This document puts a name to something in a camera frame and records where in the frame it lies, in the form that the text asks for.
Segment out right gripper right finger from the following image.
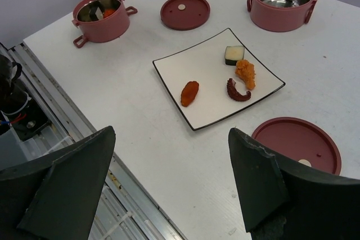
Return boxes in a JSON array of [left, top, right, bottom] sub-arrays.
[[228, 128, 359, 239]]

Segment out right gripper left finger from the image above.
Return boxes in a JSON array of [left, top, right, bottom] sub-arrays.
[[1, 126, 116, 239]]

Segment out fried chicken drumstick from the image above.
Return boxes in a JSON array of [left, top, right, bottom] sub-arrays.
[[103, 9, 116, 19]]

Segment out dark red sausage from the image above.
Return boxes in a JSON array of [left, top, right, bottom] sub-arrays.
[[227, 78, 251, 102]]

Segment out orange fried chicken piece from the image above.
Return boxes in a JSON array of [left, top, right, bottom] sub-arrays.
[[235, 60, 255, 90]]

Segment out white square plate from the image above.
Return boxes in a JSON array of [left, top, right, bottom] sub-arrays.
[[152, 28, 285, 131]]

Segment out orange fried nugget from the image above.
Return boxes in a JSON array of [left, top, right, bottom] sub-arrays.
[[181, 81, 199, 107]]

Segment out sushi roll yellow top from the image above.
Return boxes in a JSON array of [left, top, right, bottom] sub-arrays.
[[224, 46, 245, 66]]

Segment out sushi roll white top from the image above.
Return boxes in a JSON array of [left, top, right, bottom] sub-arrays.
[[89, 5, 105, 21]]

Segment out pink bowl front left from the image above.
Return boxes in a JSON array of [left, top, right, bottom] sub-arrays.
[[72, 0, 138, 48]]

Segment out pink bowl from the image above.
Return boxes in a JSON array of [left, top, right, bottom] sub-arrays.
[[72, 0, 138, 48], [246, 0, 318, 32]]

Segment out dark red lid right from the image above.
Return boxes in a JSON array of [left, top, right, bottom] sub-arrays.
[[251, 117, 341, 175]]

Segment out dark red lid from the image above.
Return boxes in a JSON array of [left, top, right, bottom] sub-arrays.
[[251, 117, 341, 175], [160, 0, 210, 31]]

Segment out dark red inner lid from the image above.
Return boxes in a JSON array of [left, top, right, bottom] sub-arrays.
[[160, 0, 210, 31]]

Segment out pink bowl rear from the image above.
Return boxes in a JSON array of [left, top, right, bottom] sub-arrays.
[[246, 0, 318, 32]]

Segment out aluminium frame rail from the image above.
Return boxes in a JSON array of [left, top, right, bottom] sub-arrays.
[[1, 44, 185, 239]]

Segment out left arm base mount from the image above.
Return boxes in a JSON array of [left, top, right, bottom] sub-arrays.
[[1, 55, 51, 141]]

